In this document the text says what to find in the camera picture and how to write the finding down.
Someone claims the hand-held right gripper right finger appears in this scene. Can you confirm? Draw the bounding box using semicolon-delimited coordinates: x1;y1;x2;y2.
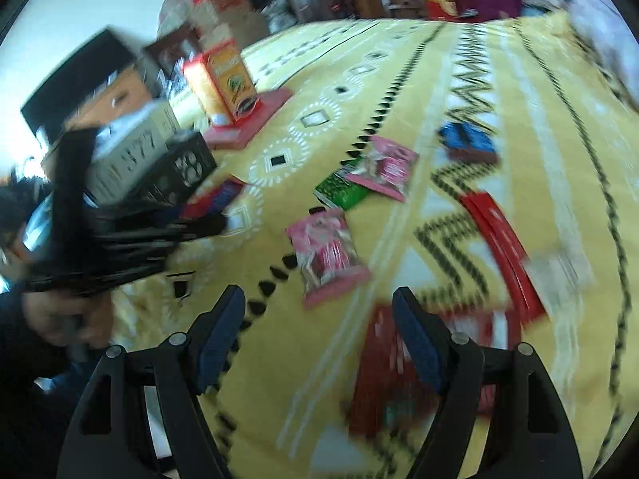
392;287;585;479

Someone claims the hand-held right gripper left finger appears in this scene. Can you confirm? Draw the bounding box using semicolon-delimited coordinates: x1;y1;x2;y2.
56;284;246;479

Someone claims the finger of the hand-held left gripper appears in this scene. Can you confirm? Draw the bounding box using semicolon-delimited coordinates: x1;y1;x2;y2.
25;252;173;295
92;207;228;250

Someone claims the red and blue snack packet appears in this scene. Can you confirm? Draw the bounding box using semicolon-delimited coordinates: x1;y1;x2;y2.
182;177;245;220

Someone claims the large red snack packet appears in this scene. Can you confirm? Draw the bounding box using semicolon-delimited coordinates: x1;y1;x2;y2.
347;304;522;440

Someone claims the long red snack packet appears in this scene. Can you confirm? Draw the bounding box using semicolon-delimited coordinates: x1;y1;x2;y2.
459;190;547;327

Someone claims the pink snack packet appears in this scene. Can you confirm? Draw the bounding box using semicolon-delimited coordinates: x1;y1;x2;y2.
286;208;371;309
344;135;420;203

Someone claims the green snack packet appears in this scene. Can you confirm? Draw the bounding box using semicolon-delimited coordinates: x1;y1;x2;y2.
314;162;373;210

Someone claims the silver white snack packet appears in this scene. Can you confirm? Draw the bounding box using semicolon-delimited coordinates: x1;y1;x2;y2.
524;249;597;310

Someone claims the person's left hand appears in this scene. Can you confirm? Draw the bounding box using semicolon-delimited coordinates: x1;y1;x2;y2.
22;287;117;351

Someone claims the black shaver box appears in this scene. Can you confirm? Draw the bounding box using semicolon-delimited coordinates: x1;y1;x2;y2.
125;130;218;205

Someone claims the beige carton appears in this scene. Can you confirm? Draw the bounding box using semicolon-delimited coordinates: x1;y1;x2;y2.
85;102;183;200

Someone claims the yellow patterned blanket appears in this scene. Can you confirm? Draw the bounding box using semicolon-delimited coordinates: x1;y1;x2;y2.
100;10;639;479

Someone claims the brown cardboard box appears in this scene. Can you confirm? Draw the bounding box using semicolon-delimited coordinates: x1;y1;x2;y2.
65;67;155;131

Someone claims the flat black box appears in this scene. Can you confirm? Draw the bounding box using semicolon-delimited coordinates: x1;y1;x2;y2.
21;29;143;135

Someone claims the flat red box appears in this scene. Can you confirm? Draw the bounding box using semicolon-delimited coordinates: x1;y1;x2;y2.
202;87;294;150

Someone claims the tall orange carton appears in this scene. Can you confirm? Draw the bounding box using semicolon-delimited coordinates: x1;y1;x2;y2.
182;40;263;128

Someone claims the dark brown window box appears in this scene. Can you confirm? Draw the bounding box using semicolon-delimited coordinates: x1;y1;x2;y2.
142;25;205;81

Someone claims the plain cardboard box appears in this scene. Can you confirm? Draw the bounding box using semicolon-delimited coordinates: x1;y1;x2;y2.
210;0;270;49

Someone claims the red and gold box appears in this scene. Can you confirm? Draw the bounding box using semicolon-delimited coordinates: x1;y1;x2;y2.
424;0;462;18

